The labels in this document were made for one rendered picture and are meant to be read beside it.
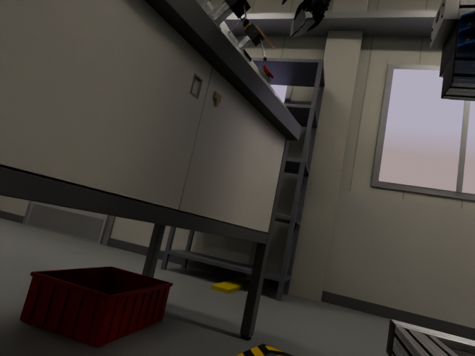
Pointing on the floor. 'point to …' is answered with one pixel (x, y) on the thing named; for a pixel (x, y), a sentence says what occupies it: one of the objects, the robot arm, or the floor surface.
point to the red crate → (94, 303)
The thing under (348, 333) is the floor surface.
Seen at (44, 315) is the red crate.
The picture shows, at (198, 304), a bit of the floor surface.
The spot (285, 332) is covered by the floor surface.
